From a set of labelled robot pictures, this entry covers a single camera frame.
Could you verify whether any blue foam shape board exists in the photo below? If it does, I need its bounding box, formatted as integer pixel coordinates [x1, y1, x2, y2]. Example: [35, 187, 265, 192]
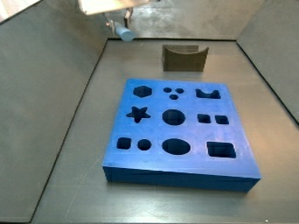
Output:
[103, 79, 262, 193]

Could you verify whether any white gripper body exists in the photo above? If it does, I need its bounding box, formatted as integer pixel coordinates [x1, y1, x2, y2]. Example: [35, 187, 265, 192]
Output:
[79, 0, 150, 15]

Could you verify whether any light blue oval cylinder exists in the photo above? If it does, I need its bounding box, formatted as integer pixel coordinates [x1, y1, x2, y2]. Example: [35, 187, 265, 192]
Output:
[115, 23, 137, 41]

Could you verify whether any black curved fixture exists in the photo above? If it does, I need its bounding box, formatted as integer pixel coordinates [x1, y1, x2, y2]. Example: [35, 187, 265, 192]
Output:
[163, 45, 210, 72]

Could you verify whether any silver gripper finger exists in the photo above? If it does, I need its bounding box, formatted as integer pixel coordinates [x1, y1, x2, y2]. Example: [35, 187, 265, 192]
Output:
[125, 8, 134, 28]
[103, 12, 115, 31]

